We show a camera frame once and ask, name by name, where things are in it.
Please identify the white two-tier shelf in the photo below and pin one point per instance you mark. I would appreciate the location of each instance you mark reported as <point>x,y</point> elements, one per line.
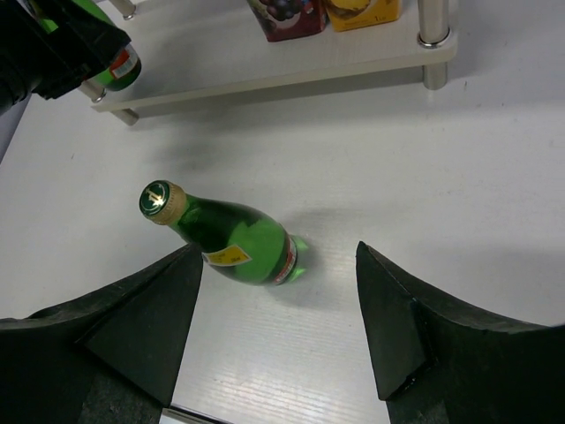
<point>192,50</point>

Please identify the purple grape juice carton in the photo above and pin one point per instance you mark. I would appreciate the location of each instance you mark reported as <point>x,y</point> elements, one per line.
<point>282,20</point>

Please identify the tall green glass bottle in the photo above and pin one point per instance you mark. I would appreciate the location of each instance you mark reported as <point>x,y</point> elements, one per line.
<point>126,67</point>

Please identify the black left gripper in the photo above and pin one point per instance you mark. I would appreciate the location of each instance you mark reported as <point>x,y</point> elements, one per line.
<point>49,48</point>

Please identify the short green glass bottle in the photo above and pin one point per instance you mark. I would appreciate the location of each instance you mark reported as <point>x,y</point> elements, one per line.
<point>240,242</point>

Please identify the yellow pineapple juice carton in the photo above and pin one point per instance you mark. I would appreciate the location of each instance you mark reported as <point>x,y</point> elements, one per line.
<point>348,15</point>

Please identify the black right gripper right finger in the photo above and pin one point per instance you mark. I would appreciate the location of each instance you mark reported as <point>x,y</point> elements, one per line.
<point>439,359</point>

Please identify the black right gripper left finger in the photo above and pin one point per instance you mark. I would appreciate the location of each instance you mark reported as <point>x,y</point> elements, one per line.
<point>110,356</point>

